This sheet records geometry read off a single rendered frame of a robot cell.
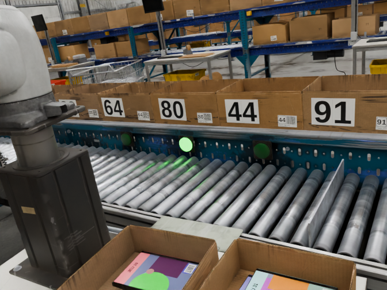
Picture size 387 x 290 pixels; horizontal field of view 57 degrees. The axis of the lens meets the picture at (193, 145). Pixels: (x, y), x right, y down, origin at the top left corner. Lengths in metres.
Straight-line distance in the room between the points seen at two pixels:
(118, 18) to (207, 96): 6.55
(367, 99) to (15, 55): 1.14
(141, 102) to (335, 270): 1.34
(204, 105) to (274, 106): 0.34
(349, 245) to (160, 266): 0.51
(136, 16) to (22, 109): 6.91
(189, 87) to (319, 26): 3.98
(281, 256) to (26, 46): 0.78
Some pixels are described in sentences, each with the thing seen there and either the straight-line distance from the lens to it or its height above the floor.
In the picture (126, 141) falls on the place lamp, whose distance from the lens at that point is 1.98.
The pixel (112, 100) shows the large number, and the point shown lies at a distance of 2.07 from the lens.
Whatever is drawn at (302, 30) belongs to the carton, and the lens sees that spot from 5.92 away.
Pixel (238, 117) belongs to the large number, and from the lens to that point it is 1.63.
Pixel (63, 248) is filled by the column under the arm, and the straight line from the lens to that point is 1.05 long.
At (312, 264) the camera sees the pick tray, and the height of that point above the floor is 0.82.
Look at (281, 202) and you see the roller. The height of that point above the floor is 0.74.
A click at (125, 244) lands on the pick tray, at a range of 1.08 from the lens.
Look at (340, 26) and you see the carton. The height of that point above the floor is 0.95.
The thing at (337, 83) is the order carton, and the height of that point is 1.02.
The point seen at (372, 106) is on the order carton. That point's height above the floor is 0.99.
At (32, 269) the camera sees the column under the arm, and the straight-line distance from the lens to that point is 1.21.
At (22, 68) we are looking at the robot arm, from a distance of 0.94.
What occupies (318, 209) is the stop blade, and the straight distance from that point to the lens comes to 1.14.
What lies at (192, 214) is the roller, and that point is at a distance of 1.27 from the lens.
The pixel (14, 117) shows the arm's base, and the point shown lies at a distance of 0.96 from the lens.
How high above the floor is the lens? 1.39
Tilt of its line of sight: 20 degrees down
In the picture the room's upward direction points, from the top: 9 degrees counter-clockwise
